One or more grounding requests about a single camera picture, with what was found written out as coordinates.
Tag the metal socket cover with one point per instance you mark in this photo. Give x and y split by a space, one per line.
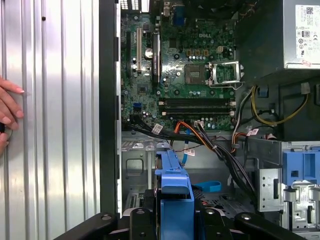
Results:
240 72

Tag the black RAM slot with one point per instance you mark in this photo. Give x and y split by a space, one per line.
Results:
197 113
197 103
197 100
197 109

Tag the blue drive latch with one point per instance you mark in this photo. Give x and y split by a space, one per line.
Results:
292 162

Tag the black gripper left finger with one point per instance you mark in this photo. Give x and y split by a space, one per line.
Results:
147 225

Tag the black expansion slot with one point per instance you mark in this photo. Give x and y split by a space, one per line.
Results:
128 55

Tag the person hand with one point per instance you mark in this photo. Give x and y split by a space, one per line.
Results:
10 105

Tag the small round black tool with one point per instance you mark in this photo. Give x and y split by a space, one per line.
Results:
2 127

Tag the black PC case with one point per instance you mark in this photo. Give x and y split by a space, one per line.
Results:
107 100

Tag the blue data port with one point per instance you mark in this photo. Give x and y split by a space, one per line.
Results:
138 106

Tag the hard disk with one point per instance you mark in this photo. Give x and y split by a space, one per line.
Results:
175 180

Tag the silver power supply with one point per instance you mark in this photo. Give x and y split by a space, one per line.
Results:
290 50

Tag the silver disk bay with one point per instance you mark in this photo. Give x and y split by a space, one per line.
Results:
135 170

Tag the CPU socket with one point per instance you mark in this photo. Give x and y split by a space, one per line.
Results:
195 75

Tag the square black chip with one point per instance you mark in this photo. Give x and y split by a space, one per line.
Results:
142 89

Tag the silver coin battery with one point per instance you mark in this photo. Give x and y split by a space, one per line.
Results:
148 53

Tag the blue video port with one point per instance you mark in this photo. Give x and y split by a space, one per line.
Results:
179 16

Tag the black graphics card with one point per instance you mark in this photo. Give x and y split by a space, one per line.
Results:
156 60

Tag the silver drive cage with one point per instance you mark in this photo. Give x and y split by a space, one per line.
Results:
267 190

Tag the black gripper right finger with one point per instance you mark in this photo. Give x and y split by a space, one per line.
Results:
210 225

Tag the white expansion slot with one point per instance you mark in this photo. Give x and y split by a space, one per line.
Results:
138 50

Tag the green motherboard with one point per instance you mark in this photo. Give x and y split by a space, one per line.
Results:
180 50

